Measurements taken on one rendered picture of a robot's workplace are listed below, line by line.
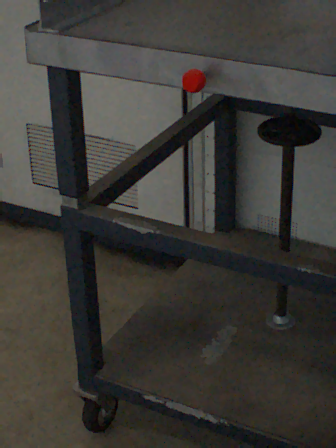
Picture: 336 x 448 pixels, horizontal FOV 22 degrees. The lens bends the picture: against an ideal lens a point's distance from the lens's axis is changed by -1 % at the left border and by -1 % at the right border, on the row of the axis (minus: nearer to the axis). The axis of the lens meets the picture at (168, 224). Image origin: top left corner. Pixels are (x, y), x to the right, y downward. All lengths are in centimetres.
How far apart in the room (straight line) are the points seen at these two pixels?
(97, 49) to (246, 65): 24
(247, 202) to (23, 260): 65
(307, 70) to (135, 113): 104
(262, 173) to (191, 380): 61
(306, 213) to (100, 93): 59
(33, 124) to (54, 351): 65
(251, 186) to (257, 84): 91
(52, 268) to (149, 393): 78
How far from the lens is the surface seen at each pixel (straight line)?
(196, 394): 162
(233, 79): 120
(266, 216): 210
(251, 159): 205
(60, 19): 139
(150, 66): 126
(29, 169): 242
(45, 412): 187
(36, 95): 230
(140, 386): 164
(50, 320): 213
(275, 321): 179
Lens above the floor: 123
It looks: 30 degrees down
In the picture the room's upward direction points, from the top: 2 degrees counter-clockwise
